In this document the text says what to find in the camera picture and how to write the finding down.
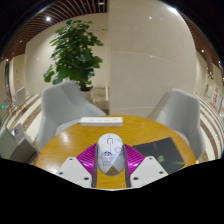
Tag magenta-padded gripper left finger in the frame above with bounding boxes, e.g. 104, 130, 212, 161
55, 143, 99, 189

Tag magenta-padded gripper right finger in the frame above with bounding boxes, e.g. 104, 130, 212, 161
122, 143, 169, 189

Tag white printed computer mouse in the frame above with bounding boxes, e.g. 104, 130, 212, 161
96, 132, 127, 177

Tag black mouse pad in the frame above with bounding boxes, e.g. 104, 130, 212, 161
132, 136, 186, 175

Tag white power strip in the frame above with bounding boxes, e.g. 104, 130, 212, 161
78, 116, 125, 128

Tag grey shell chair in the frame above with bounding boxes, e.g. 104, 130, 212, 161
146, 87, 207, 162
35, 80, 108, 152

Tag small grey chair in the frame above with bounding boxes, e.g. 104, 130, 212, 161
11, 87, 28, 112

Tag green potted plant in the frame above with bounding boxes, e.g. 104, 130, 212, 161
42, 19, 105, 101

